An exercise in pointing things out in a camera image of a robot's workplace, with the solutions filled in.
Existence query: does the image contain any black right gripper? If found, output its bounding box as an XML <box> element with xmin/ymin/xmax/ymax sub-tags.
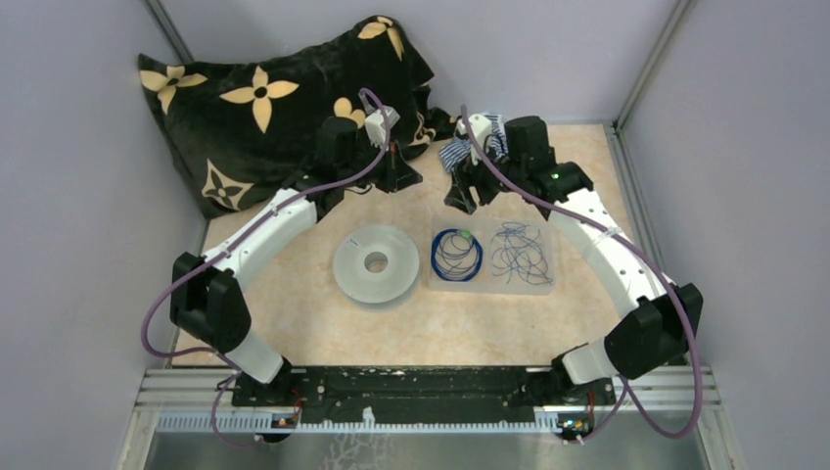
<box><xmin>444</xmin><ymin>136</ymin><xmax>526</xmax><ymax>214</ymax></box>

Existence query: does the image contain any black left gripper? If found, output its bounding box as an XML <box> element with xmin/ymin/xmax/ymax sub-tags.
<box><xmin>339</xmin><ymin>135</ymin><xmax>423</xmax><ymax>193</ymax></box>

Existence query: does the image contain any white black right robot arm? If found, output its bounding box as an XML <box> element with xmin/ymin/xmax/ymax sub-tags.
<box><xmin>439</xmin><ymin>114</ymin><xmax>703</xmax><ymax>403</ymax></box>

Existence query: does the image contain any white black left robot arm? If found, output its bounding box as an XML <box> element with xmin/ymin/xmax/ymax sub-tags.
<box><xmin>169</xmin><ymin>106</ymin><xmax>420</xmax><ymax>405</ymax></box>

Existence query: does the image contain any blue white striped cloth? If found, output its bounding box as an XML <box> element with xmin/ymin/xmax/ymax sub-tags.
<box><xmin>438</xmin><ymin>118</ymin><xmax>508</xmax><ymax>173</ymax></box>

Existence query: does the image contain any clear plastic tray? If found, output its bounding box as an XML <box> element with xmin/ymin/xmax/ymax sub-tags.
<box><xmin>426</xmin><ymin>216</ymin><xmax>558</xmax><ymax>296</ymax></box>

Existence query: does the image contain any black blanket with beige flowers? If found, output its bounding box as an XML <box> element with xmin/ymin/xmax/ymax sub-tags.
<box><xmin>137</xmin><ymin>15</ymin><xmax>455</xmax><ymax>219</ymax></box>

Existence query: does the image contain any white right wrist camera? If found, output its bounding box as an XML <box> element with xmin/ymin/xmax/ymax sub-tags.
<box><xmin>468</xmin><ymin>113</ymin><xmax>506</xmax><ymax>158</ymax></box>

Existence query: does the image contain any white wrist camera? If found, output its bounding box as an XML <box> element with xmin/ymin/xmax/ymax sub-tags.
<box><xmin>364</xmin><ymin>106</ymin><xmax>399</xmax><ymax>148</ymax></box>
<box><xmin>468</xmin><ymin>113</ymin><xmax>506</xmax><ymax>158</ymax></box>

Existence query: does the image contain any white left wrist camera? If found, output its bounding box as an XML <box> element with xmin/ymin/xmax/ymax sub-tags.
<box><xmin>364</xmin><ymin>106</ymin><xmax>399</xmax><ymax>148</ymax></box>

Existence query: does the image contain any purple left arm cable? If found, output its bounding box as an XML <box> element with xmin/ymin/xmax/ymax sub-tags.
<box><xmin>141</xmin><ymin>87</ymin><xmax>394</xmax><ymax>450</ymax></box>

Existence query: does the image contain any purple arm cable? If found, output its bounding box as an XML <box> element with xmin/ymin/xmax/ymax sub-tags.
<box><xmin>141</xmin><ymin>87</ymin><xmax>394</xmax><ymax>450</ymax></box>
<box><xmin>458</xmin><ymin>105</ymin><xmax>704</xmax><ymax>441</ymax></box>

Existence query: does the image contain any blue coiled cable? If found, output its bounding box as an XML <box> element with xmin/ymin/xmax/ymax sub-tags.
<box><xmin>431</xmin><ymin>228</ymin><xmax>484</xmax><ymax>283</ymax></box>

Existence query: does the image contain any blue tangled thin cable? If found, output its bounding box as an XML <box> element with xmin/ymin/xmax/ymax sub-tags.
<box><xmin>489</xmin><ymin>220</ymin><xmax>555</xmax><ymax>287</ymax></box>

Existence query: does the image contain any white perforated cable spool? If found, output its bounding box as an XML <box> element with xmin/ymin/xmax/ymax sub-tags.
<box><xmin>333</xmin><ymin>224</ymin><xmax>421</xmax><ymax>310</ymax></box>

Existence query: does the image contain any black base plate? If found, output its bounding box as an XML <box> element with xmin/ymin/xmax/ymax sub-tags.
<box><xmin>231</xmin><ymin>366</ymin><xmax>617</xmax><ymax>424</ymax></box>

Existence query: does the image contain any white slotted cable duct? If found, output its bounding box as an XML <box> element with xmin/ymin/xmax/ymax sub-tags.
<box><xmin>156</xmin><ymin>406</ymin><xmax>587</xmax><ymax>435</ymax></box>

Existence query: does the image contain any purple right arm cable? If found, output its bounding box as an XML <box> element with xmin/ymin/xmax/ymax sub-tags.
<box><xmin>458</xmin><ymin>105</ymin><xmax>704</xmax><ymax>441</ymax></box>

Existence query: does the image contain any aluminium rail frame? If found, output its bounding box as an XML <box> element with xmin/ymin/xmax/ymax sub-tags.
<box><xmin>117</xmin><ymin>365</ymin><xmax>746</xmax><ymax>469</ymax></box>

